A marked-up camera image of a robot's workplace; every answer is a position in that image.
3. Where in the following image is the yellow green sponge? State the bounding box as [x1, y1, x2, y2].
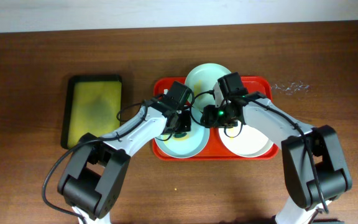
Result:
[173, 133, 188, 139]

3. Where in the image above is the light blue plate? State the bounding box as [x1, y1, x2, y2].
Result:
[155, 110, 210, 159]

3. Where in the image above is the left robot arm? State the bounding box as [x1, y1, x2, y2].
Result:
[57, 95, 187, 223]

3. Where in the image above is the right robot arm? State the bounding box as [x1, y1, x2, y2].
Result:
[201, 92, 352, 223]

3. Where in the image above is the red plastic tray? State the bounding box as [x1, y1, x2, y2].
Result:
[152, 75, 280, 161]

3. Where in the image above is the black tray with yellow liquid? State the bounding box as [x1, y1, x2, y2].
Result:
[60, 73, 122, 149]

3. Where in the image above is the white plate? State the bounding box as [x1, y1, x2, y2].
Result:
[218, 123, 273, 158]

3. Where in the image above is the mint green plate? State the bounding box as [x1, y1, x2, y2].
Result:
[185, 63, 231, 111]

